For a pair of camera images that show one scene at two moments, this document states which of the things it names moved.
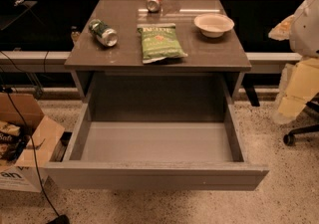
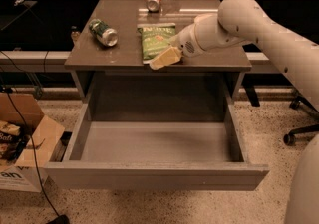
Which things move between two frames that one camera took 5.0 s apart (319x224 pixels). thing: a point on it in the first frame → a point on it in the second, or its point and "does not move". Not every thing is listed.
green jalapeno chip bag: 159,41 does not move
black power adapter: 62,219 does not move
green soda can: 107,36 does not move
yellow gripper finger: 282,30 → 186,41
